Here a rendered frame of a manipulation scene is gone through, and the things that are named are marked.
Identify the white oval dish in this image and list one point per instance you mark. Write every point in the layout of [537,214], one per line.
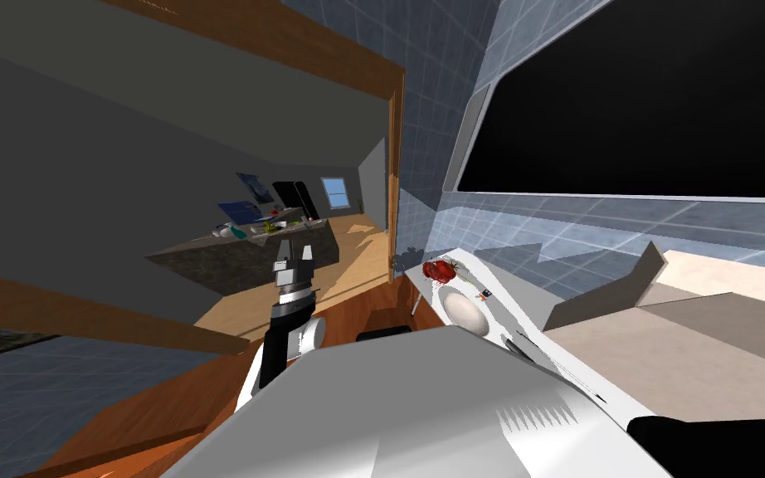
[466,312]

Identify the black fridge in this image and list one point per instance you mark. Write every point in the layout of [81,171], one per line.
[296,199]

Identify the small bright window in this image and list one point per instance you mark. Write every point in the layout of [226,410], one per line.
[335,192]

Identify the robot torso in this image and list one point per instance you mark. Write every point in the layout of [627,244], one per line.
[422,411]

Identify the beige angular furniture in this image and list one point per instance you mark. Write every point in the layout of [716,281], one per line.
[688,358]

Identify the large black window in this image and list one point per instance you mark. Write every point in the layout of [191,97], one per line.
[635,99]

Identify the dark kitchen island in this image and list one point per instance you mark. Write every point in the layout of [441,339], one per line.
[236,262]

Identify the blue wall picture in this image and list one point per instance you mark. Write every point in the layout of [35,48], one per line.
[256,188]

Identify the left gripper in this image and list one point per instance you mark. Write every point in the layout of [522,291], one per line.
[297,275]

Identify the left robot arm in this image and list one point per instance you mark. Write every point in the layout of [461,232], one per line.
[283,335]

